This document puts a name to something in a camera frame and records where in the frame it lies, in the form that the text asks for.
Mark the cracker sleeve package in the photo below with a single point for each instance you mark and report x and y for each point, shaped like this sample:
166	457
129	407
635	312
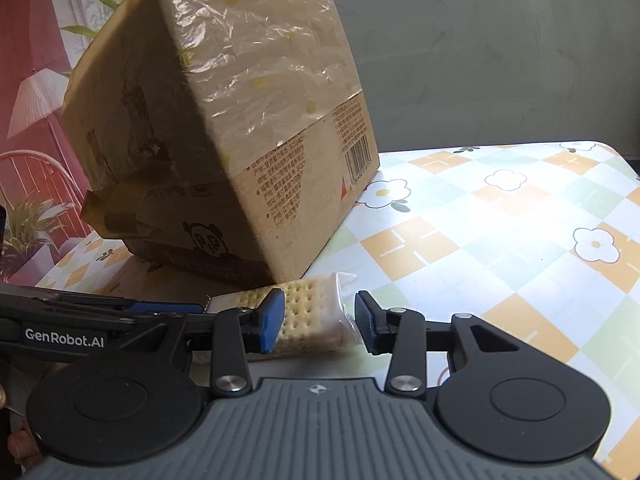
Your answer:
318	318

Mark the red printed curtain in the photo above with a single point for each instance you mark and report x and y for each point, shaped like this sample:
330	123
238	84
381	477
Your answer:
42	184

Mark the floral checkered tablecloth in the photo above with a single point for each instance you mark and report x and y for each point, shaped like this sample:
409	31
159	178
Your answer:
541	240

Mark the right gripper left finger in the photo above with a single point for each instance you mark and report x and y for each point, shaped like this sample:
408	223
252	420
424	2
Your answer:
239	331

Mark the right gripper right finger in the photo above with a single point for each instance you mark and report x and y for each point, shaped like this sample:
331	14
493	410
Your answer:
399	333

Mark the brown cardboard box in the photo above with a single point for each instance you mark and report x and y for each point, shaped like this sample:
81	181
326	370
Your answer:
227	137

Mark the person's left hand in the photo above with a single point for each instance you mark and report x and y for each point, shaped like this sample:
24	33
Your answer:
21	442

